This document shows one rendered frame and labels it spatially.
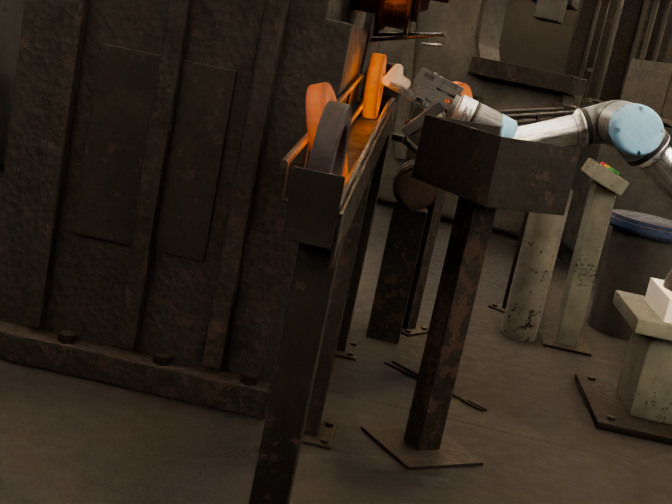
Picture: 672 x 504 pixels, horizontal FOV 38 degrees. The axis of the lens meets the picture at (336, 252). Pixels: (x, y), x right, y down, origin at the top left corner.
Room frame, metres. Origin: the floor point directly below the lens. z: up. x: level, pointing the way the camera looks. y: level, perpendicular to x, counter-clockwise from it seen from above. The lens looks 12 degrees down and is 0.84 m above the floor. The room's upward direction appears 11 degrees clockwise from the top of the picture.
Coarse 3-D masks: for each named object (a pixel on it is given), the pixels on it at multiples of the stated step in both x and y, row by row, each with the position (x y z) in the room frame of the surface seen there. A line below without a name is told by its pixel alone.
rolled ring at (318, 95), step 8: (312, 88) 1.60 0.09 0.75; (320, 88) 1.60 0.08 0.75; (328, 88) 1.63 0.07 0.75; (312, 96) 1.58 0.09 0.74; (320, 96) 1.58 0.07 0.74; (328, 96) 1.61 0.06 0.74; (312, 104) 1.57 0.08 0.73; (320, 104) 1.56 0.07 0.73; (312, 112) 1.56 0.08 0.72; (320, 112) 1.55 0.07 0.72; (312, 120) 1.55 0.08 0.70; (312, 128) 1.55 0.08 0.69; (312, 136) 1.54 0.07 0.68; (312, 144) 1.54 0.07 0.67; (344, 168) 1.66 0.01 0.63
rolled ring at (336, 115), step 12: (324, 108) 1.41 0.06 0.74; (336, 108) 1.41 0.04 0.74; (348, 108) 1.43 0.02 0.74; (324, 120) 1.38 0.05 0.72; (336, 120) 1.38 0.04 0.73; (348, 120) 1.46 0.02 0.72; (324, 132) 1.37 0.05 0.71; (336, 132) 1.37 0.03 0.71; (348, 132) 1.50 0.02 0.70; (324, 144) 1.36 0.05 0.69; (336, 144) 1.36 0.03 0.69; (312, 156) 1.36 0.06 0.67; (324, 156) 1.35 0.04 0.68; (336, 156) 1.50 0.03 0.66; (312, 168) 1.35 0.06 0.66; (324, 168) 1.35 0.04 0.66; (336, 168) 1.50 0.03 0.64
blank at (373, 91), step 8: (376, 56) 2.33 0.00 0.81; (384, 56) 2.34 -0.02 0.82; (376, 64) 2.31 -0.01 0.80; (384, 64) 2.34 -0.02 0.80; (368, 72) 2.29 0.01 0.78; (376, 72) 2.29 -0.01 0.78; (384, 72) 2.39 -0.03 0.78; (368, 80) 2.29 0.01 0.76; (376, 80) 2.29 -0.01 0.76; (368, 88) 2.29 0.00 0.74; (376, 88) 2.28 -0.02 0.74; (368, 96) 2.29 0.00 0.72; (376, 96) 2.29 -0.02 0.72; (368, 104) 2.30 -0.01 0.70; (376, 104) 2.30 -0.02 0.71; (368, 112) 2.32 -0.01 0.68; (376, 112) 2.33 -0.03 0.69
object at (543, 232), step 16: (528, 224) 3.11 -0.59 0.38; (544, 224) 3.07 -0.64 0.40; (560, 224) 3.08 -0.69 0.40; (528, 240) 3.10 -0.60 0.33; (544, 240) 3.07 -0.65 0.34; (560, 240) 3.11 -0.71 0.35; (528, 256) 3.08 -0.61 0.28; (544, 256) 3.07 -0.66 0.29; (528, 272) 3.08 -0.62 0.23; (544, 272) 3.08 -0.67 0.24; (512, 288) 3.11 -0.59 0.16; (528, 288) 3.07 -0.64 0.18; (544, 288) 3.08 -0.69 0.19; (512, 304) 3.10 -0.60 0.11; (528, 304) 3.07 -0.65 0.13; (544, 304) 3.11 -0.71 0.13; (512, 320) 3.08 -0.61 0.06; (528, 320) 3.07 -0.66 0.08; (512, 336) 3.08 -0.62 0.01; (528, 336) 3.08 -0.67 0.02
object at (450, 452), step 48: (432, 144) 2.02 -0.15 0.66; (480, 144) 1.89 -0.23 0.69; (528, 144) 1.88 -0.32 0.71; (480, 192) 1.86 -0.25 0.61; (528, 192) 1.89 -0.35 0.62; (480, 240) 2.00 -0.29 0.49; (432, 336) 2.02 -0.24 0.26; (432, 384) 1.99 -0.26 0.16; (384, 432) 2.05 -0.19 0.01; (432, 432) 2.00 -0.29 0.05
